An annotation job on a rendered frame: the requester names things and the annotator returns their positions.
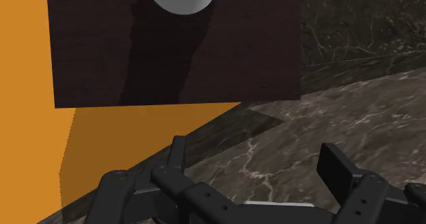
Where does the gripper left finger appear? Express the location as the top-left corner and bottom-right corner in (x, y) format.
(83, 135), (239, 224)

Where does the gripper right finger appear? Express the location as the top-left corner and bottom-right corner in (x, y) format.
(316, 142), (426, 224)

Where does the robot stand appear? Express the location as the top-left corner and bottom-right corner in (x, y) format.
(46, 0), (303, 109)

